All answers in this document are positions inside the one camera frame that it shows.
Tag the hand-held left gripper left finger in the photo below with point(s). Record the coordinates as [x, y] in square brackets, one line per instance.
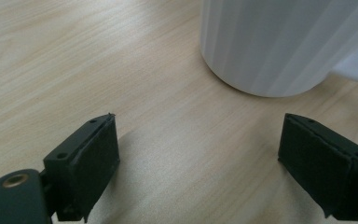
[84, 165]

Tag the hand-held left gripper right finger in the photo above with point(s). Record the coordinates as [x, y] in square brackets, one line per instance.
[320, 165]

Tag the white mug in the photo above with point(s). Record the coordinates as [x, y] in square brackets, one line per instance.
[270, 43]

